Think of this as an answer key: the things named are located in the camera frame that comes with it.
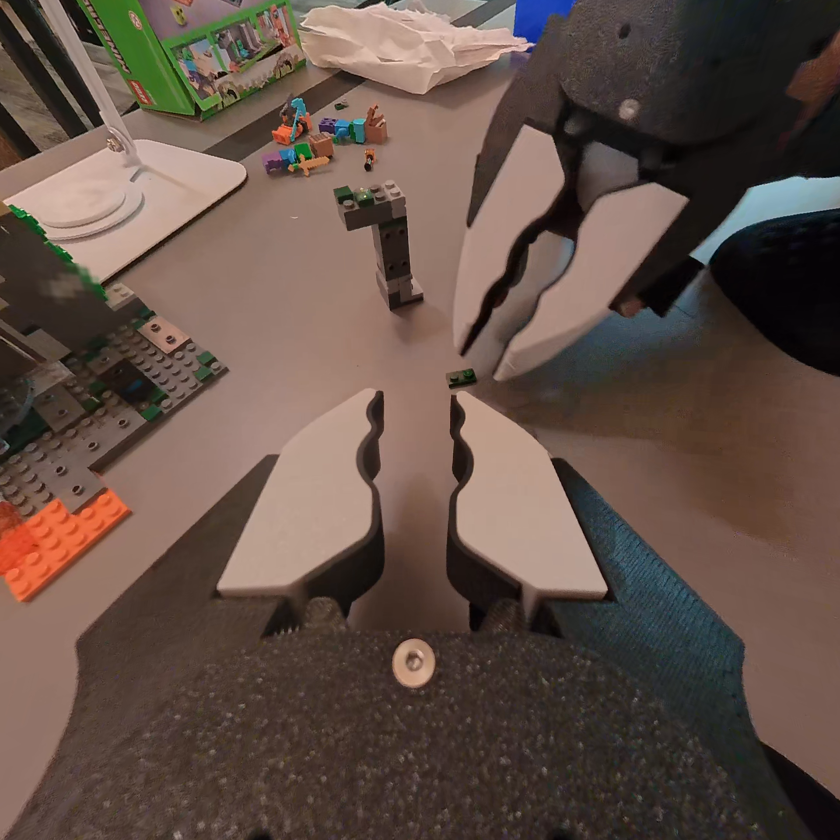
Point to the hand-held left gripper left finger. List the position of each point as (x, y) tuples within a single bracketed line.
[(302, 519)]

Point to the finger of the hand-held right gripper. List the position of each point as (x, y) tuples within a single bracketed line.
[(604, 263), (512, 210)]

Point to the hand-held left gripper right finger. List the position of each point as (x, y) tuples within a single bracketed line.
[(532, 519)]

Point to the grey white brick column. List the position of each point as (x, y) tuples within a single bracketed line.
[(397, 269)]

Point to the tiny dark green brick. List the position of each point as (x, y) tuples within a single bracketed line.
[(461, 379)]

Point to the person's right hand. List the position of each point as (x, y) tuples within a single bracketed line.
[(820, 92)]

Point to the blue plastic bin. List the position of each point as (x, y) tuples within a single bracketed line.
[(541, 16)]

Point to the black quilted wrist rest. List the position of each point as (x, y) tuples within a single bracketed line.
[(788, 295)]

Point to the white crumpled bag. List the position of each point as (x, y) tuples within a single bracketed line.
[(407, 46)]

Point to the pile of colourful brick figures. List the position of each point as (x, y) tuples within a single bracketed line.
[(322, 138)]

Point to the grey green brick tower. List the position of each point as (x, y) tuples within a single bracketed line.
[(118, 381)]

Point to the orange brick plate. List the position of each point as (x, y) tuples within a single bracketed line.
[(59, 545)]

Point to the green toy box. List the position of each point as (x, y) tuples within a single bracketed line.
[(197, 53)]

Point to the white lamp base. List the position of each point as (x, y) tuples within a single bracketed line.
[(145, 197)]

